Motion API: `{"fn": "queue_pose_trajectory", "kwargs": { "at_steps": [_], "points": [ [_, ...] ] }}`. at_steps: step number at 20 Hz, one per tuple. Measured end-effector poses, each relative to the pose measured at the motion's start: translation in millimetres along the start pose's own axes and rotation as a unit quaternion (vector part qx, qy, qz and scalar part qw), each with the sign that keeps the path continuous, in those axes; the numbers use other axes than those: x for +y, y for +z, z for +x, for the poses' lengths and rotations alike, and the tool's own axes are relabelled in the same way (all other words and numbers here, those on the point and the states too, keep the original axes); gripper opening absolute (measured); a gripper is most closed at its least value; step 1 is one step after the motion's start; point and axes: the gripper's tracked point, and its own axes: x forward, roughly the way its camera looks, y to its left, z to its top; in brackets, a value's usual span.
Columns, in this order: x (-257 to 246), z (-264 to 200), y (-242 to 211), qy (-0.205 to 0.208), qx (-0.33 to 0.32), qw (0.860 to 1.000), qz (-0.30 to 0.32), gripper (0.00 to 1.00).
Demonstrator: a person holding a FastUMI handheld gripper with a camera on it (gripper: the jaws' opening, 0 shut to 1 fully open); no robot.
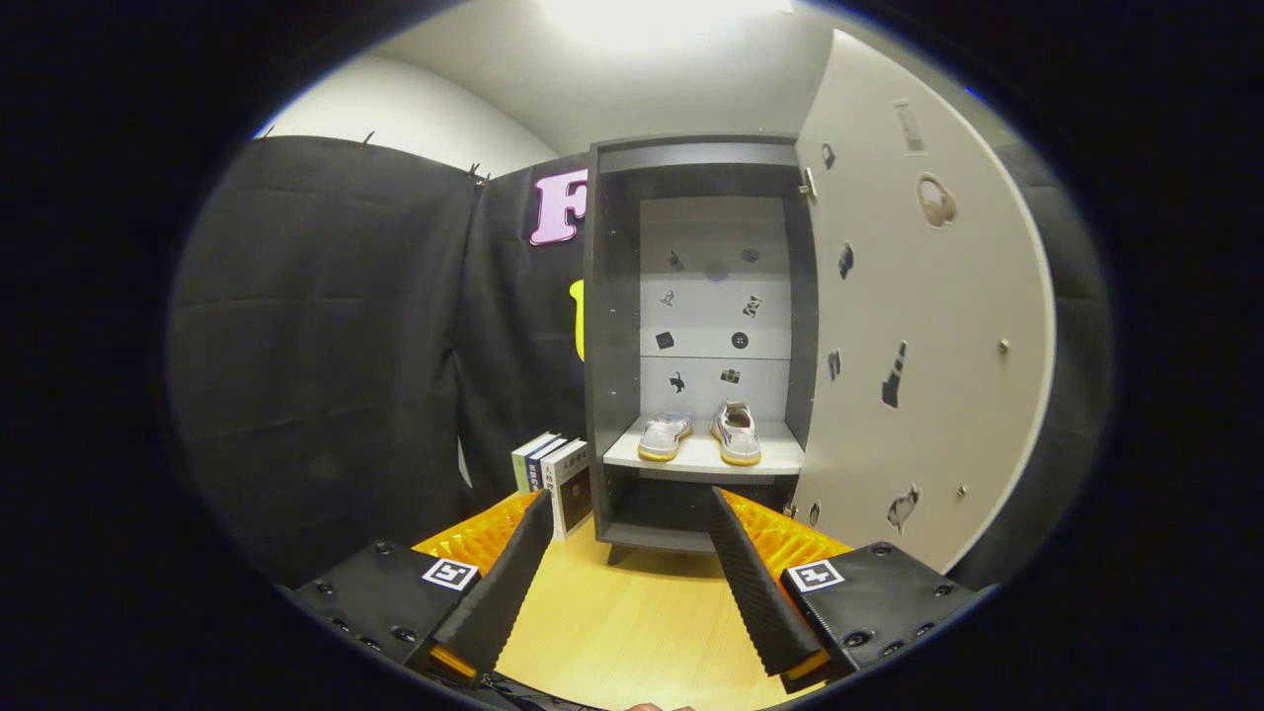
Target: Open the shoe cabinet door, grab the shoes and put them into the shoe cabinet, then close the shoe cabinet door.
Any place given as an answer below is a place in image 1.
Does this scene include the large ceiling light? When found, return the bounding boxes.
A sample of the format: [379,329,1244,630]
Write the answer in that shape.
[538,0,796,45]

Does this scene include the white canvas shoe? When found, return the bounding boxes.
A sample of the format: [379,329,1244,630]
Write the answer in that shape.
[637,413,695,463]
[710,400,763,467]

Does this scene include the dark grey shoe cabinet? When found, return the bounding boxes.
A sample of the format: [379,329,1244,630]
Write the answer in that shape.
[583,133,821,566]

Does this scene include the blue spine book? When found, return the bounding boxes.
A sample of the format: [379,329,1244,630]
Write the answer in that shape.
[525,436,571,495]

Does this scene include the white spine book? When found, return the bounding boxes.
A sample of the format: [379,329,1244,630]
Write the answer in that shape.
[540,439,595,542]

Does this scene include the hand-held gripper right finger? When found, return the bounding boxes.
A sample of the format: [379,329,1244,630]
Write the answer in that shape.
[706,486,993,694]

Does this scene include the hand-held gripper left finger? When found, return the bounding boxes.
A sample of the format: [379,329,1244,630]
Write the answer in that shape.
[286,489,556,687]

